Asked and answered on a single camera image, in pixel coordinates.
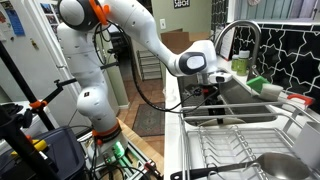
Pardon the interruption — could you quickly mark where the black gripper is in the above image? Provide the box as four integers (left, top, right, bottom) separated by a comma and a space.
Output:
198, 83, 225, 126

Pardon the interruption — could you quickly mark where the round patterned ceramic plate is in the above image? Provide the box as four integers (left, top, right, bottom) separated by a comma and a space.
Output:
197, 117, 248, 128

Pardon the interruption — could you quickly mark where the stainless steel sink basin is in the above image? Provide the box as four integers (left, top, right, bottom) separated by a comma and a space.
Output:
175, 67, 278, 127

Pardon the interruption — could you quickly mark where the green sponge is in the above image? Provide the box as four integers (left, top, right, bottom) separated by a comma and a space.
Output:
246, 75, 272, 95

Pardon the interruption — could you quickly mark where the short green soap bottle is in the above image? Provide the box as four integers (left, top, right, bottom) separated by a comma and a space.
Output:
231, 54, 240, 72

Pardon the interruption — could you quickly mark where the tall green soap bottle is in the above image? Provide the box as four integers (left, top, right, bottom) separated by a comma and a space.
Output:
236, 50, 251, 77

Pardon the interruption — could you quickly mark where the patterned floor rug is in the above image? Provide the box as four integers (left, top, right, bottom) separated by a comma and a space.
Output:
131, 101, 166, 138

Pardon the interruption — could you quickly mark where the white standing card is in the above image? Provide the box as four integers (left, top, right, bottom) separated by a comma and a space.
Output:
223, 29, 236, 62

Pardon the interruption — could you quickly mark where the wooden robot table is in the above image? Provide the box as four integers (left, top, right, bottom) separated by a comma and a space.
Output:
116, 118, 165, 174

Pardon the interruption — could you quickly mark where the brown cardboard box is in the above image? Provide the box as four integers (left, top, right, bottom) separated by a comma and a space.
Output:
160, 28, 211, 56

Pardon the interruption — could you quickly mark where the curved steel kitchen faucet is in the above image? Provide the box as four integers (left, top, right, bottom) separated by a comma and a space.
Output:
213, 19, 264, 83

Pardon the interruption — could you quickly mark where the white utensil holder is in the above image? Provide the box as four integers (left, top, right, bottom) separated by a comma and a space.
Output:
293, 121, 320, 173

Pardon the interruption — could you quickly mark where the kitchen window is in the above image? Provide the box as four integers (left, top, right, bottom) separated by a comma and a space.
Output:
233, 0, 320, 22

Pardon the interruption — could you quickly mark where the dark plastic storage bin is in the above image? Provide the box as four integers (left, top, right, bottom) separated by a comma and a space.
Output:
0, 125, 88, 180

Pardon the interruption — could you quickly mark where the white refrigerator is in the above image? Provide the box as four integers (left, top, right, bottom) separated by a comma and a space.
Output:
0, 0, 121, 133

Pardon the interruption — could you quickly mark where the printed photo collage sheet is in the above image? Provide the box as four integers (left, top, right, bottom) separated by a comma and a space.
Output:
39, 2, 63, 34

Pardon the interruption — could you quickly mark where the small yellow fridge magnet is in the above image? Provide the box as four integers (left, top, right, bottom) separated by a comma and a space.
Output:
30, 39, 40, 51

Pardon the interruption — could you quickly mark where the black tripod pole orange clamp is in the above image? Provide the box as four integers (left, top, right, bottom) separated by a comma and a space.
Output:
0, 41, 58, 133

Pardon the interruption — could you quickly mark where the blue paper sheet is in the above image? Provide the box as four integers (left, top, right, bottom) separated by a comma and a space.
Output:
4, 8, 26, 37

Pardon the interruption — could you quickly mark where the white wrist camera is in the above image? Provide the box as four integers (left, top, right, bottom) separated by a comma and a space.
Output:
208, 70, 233, 84

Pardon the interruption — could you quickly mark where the metal wire dish rack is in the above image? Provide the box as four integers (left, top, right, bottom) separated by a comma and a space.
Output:
178, 101, 320, 180

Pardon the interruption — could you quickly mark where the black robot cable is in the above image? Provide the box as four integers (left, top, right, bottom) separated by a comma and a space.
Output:
93, 19, 221, 114

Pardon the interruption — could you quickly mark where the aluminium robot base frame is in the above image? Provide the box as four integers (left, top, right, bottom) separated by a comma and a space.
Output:
79, 131, 164, 180

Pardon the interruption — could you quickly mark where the black framed wall picture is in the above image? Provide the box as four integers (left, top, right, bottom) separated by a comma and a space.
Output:
173, 0, 191, 9

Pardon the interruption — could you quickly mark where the yellow handled tool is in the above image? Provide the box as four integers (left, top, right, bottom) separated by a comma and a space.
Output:
11, 139, 48, 158

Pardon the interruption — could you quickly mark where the black camera stand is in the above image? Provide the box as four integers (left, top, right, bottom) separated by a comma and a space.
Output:
0, 104, 61, 180

